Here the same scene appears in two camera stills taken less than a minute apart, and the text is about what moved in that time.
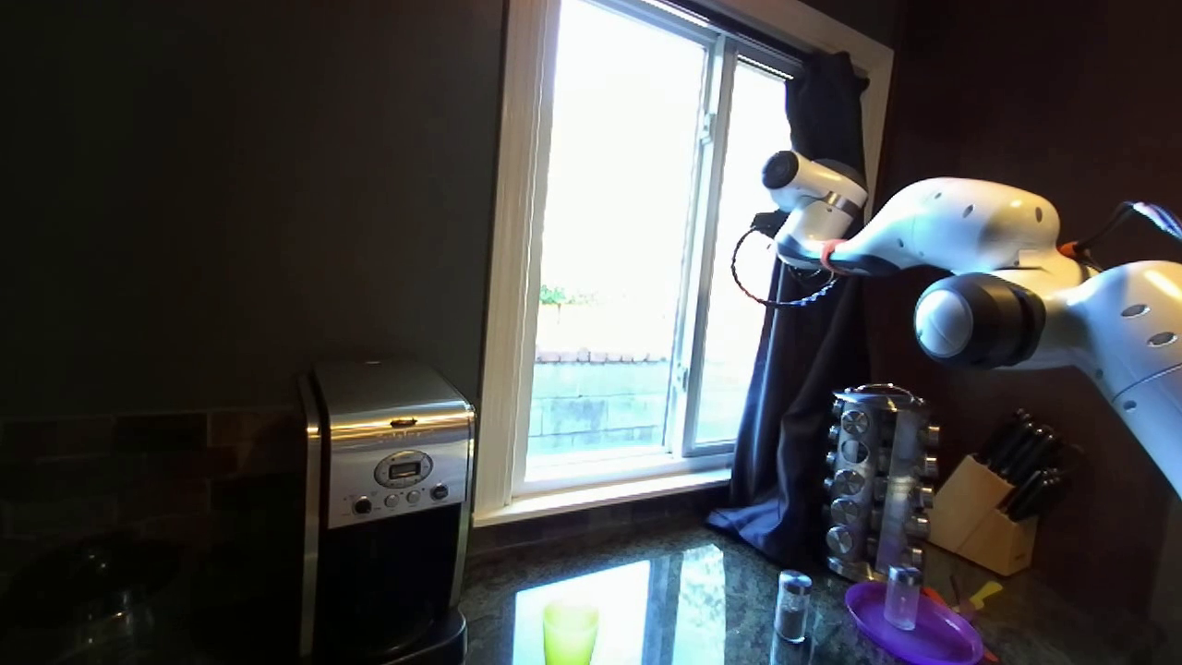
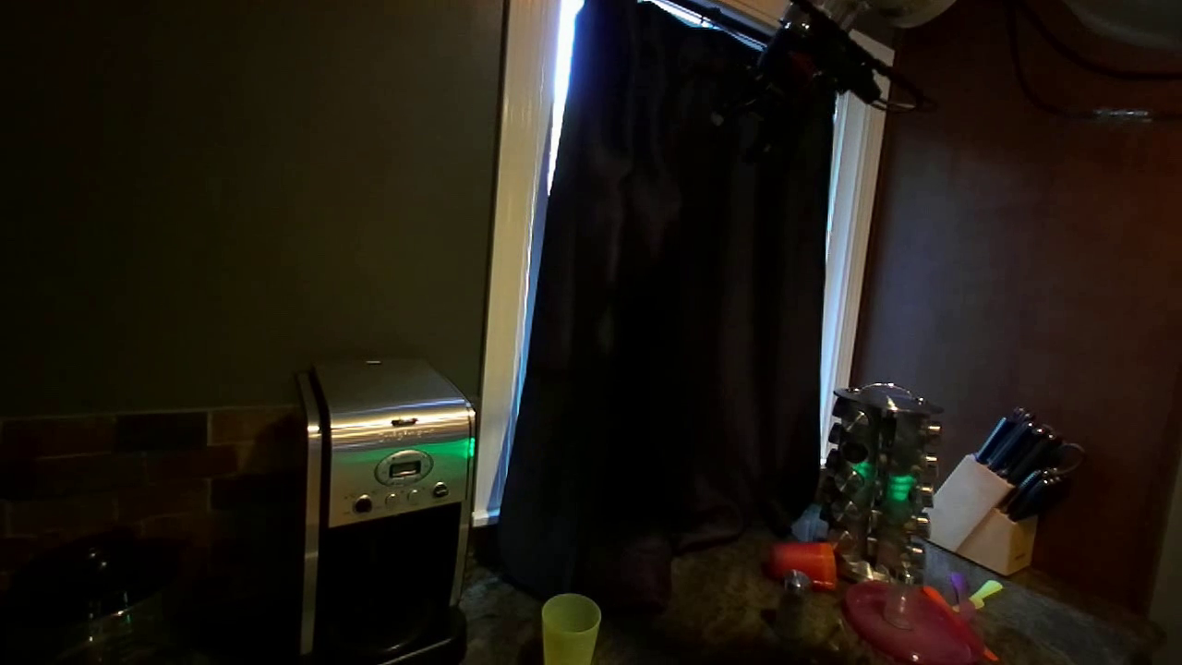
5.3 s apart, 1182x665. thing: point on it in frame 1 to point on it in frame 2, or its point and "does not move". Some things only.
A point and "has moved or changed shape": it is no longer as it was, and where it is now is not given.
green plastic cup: [571, 634] does not move
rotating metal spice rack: [880, 477] does not move
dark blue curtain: [812, 338] has moved or changed shape
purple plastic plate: [900, 621] does not move
